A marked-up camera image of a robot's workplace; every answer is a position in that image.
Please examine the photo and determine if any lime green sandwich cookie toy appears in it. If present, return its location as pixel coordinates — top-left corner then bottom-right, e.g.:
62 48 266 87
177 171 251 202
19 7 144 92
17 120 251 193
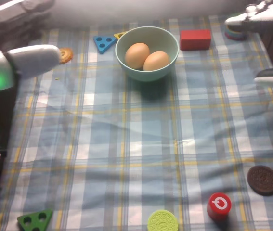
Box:
147 209 179 231

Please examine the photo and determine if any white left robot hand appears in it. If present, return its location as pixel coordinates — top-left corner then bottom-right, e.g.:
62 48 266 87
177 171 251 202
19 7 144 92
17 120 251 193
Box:
0 0 61 95

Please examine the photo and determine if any tan flower biscuit toy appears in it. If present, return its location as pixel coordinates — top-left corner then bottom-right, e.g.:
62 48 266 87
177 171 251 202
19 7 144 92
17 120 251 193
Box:
58 47 74 64

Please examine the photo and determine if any green triangle block with holes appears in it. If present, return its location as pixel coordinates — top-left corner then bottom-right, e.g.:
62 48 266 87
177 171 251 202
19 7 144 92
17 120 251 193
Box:
16 208 54 231

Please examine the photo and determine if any brown egg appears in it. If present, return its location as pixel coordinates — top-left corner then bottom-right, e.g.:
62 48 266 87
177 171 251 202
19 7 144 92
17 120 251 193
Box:
143 51 170 72
124 42 151 70

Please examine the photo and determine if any blue triangle block with holes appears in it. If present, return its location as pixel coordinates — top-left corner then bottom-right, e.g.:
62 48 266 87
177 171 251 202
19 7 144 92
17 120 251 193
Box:
92 35 117 54

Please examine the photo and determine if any teal bowl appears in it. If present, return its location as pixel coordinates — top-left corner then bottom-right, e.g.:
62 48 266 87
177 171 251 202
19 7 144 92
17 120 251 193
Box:
115 26 180 82

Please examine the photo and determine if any brown sandwich cookie toy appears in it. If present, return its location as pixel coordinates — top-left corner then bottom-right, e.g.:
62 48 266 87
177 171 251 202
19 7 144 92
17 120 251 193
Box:
246 165 273 196

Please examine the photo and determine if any red stacking ring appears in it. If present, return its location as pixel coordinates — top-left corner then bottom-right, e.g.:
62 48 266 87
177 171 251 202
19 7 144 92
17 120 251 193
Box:
224 33 247 41

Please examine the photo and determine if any red rectangular block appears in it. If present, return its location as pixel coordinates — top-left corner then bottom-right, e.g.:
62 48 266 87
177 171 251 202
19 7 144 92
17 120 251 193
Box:
179 28 212 51

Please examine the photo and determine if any red cylinder with white print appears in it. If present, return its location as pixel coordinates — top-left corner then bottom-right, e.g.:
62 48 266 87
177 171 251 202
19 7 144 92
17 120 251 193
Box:
207 192 231 221

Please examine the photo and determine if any blue plaid cloth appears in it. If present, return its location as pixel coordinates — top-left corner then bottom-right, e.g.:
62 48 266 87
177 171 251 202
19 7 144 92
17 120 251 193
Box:
0 15 273 231

